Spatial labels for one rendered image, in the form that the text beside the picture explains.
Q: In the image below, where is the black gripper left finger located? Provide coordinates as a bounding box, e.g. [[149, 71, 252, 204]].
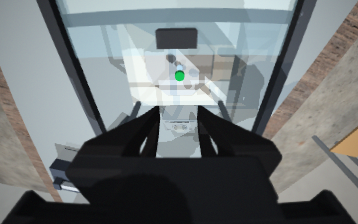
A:
[[76, 106, 160, 157]]

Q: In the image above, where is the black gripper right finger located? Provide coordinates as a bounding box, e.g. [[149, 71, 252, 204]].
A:
[[197, 105, 282, 177]]

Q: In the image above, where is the grey bench mat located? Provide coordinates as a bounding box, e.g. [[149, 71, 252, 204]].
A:
[[0, 0, 358, 182]]

